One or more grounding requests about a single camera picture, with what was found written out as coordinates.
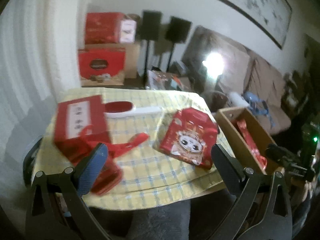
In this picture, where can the brown cardboard box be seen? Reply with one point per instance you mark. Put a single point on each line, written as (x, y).
(226, 119)

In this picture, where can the large brown carton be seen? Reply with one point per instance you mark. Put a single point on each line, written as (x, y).
(131, 63)

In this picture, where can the bright lamp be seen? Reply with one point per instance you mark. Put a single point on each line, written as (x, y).
(213, 63)

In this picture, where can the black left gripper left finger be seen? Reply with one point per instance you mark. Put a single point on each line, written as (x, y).
(56, 209)

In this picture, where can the red cartoon cat gift box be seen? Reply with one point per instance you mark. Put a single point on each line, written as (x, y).
(190, 137)

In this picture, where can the red and white lint brush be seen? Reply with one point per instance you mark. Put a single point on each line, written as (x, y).
(123, 109)

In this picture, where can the red patterned upper gift box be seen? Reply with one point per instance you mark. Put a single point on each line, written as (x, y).
(103, 27)

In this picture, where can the beige sofa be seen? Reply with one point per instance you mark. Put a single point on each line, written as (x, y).
(245, 71)

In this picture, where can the blue strap carrier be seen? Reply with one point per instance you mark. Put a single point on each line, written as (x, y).
(257, 106)

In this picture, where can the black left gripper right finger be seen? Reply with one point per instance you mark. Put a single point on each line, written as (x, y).
(262, 208)

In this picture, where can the framed wall painting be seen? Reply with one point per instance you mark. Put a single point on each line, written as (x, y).
(273, 17)

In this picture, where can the white round device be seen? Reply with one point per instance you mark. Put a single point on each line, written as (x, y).
(236, 100)

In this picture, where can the red patterned packet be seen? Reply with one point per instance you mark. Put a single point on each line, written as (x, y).
(242, 127)

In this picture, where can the small white printed box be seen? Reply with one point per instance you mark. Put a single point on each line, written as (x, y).
(127, 31)

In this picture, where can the yellow plaid tablecloth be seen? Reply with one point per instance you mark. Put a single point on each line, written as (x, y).
(150, 178)

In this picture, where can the red rounded metal tin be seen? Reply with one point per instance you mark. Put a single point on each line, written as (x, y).
(109, 177)

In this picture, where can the red gift box with oval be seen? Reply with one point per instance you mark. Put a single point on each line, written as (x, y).
(102, 64)

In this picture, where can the red box with white label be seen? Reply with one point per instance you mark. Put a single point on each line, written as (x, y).
(81, 125)

